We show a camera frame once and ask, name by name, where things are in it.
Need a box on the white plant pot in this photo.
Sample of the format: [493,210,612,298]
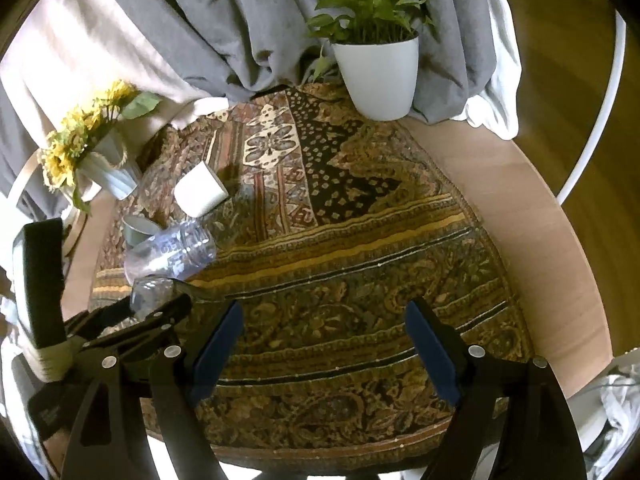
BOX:
[332,38,419,122]

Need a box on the clear plastic bottle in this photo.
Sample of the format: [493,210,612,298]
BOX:
[124,220,217,284]

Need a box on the patterned paisley table cloth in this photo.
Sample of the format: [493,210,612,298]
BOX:
[89,84,534,474]

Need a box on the beige curtain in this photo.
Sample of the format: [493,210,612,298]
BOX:
[1,0,230,145]

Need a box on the grey curtain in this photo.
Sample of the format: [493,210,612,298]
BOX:
[1,0,522,192]

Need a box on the white cup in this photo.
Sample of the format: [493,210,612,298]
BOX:
[174,160,229,218]

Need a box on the light blue ribbed vase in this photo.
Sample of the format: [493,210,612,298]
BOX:
[79,128,142,200]

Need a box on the dark green bowl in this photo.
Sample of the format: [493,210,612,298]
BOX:
[122,214,163,247]

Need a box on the white hoop tube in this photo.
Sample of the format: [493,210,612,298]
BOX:
[555,8,627,206]

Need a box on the green potted plant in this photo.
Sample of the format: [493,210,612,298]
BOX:
[299,0,436,84]

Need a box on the dark glass cup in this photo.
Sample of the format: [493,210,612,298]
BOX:
[130,275,175,321]

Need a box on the sunflower bouquet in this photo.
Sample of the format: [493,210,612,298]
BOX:
[37,79,162,214]

